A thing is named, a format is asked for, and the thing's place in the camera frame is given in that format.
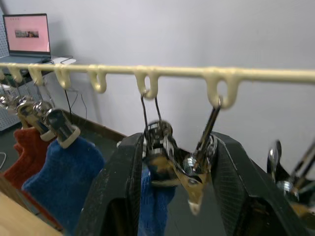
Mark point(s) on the white flat pad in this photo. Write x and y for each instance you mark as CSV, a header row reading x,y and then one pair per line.
x,y
62,60

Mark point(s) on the open laptop with pink screen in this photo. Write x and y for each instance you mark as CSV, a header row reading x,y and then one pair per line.
x,y
27,34

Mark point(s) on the red knitted sock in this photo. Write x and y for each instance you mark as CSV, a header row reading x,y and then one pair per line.
x,y
25,157

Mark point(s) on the chrome metal clip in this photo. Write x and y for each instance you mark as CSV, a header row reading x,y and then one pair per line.
x,y
6,102
157,137
194,169
274,159
61,125
27,113

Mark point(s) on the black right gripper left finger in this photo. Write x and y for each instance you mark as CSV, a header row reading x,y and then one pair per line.
x,y
110,186

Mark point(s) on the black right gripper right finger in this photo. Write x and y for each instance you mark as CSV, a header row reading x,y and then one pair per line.
x,y
236,182

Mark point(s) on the cream plastic hanger bar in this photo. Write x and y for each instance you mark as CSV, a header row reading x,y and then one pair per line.
x,y
172,71

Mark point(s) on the blue knitted sock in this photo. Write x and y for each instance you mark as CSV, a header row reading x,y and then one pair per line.
x,y
153,209
66,177

